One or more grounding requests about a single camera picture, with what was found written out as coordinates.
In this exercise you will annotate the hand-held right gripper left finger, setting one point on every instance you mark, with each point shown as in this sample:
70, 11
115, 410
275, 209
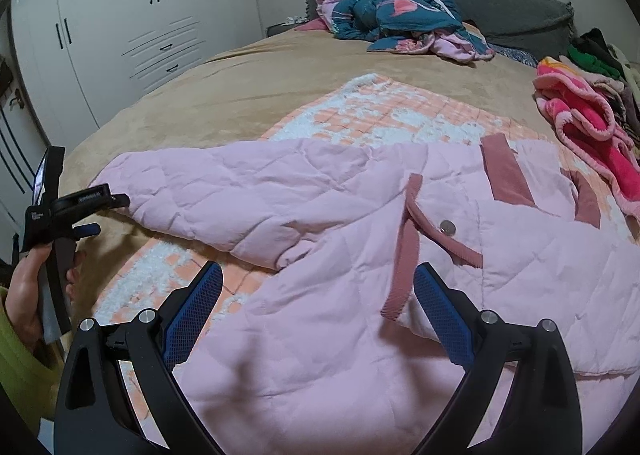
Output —
195, 310

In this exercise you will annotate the dark pink pillow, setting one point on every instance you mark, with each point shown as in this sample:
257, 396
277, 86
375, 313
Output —
312, 26

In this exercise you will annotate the tan bed blanket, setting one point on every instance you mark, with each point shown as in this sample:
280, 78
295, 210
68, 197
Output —
200, 100

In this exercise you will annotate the mauve garment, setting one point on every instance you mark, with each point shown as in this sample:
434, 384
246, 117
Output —
622, 102

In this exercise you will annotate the dark nightstand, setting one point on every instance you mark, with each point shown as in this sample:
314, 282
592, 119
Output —
280, 29

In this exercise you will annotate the peach and white checked blanket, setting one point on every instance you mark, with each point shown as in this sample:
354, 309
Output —
390, 110

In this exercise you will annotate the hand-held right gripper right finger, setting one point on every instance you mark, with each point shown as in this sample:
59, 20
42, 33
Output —
442, 315

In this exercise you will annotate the white wardrobe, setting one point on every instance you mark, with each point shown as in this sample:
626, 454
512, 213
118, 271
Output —
125, 10

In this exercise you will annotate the person's left hand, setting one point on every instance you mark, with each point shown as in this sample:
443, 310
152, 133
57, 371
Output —
22, 295

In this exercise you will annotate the black garment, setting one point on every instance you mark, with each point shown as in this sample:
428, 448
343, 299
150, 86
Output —
597, 40

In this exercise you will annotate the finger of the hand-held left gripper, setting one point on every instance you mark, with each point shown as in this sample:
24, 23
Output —
119, 201
89, 231

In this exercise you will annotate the white door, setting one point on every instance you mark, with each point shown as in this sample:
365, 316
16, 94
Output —
15, 160

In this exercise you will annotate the beige garment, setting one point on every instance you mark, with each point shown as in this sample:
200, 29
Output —
625, 67

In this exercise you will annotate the blue patterned pillow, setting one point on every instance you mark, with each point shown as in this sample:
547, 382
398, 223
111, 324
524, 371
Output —
515, 55

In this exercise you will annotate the pink fleece blanket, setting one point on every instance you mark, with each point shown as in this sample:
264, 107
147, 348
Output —
590, 120

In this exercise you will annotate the green garment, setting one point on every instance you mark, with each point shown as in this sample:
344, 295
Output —
590, 62

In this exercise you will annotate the pink quilted jacket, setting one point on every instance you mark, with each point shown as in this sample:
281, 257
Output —
325, 215

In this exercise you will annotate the teal flamingo print quilt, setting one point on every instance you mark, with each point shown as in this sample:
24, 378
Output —
390, 10

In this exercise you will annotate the person's left forearm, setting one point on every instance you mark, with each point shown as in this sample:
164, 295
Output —
20, 375

